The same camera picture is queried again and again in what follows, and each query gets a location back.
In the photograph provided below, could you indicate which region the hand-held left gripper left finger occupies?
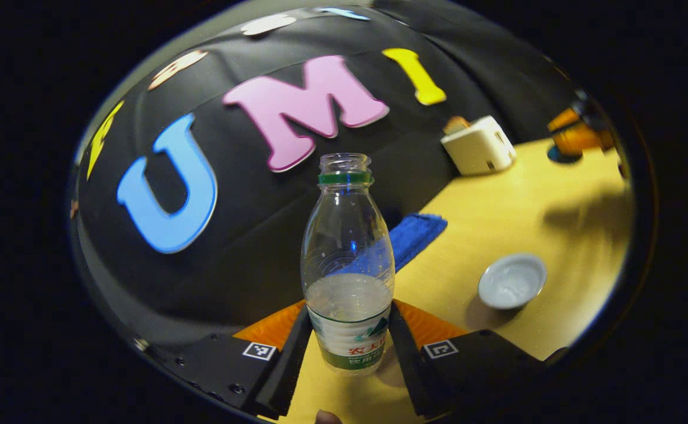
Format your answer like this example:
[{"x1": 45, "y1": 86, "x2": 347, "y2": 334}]
[{"x1": 144, "y1": 299, "x2": 316, "y2": 421}]

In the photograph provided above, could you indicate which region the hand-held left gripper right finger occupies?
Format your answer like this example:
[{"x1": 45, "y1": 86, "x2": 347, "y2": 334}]
[{"x1": 387, "y1": 299, "x2": 548, "y2": 420}]

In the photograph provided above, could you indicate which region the clear plastic water bottle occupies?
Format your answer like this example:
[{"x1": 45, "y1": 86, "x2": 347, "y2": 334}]
[{"x1": 300, "y1": 153, "x2": 396, "y2": 377}]

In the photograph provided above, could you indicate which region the white teacup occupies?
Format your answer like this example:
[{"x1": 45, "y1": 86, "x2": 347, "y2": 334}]
[{"x1": 477, "y1": 253, "x2": 548, "y2": 312}]

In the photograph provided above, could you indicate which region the white toaster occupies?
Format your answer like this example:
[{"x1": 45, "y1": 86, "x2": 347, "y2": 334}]
[{"x1": 440, "y1": 115, "x2": 517, "y2": 177}]

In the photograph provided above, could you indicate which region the folded blue towel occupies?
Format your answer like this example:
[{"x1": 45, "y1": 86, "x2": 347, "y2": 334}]
[{"x1": 344, "y1": 213, "x2": 448, "y2": 275}]

